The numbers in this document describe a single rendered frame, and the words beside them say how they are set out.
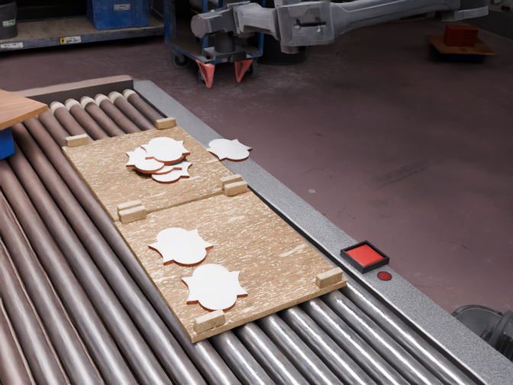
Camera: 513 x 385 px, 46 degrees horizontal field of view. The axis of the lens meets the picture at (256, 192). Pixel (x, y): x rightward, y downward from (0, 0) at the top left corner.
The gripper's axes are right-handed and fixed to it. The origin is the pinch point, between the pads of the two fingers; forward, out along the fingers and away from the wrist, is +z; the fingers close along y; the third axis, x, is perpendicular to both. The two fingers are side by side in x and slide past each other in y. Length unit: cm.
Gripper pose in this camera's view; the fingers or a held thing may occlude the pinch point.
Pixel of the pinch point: (224, 82)
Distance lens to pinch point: 170.9
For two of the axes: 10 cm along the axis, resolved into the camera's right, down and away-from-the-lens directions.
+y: 8.3, -2.5, 4.9
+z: -0.5, 8.5, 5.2
